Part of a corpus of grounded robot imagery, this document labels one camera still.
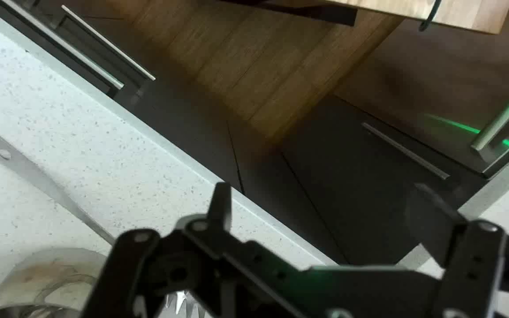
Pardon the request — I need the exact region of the silver steel pot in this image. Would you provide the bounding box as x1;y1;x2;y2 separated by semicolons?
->
0;245;198;318

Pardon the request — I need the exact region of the dark drawer front with handles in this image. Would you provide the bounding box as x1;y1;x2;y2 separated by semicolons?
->
0;0;156;107

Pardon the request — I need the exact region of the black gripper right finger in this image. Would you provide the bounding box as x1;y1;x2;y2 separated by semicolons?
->
405;183;467;254

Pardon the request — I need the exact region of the wooden table top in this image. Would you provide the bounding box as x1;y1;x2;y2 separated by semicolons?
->
333;0;509;33

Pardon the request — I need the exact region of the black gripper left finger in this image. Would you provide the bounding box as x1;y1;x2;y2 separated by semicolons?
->
207;182;232;231

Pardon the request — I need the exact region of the dark cabinet door with handle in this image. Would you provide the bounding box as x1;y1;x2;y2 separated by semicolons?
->
230;95;486;266

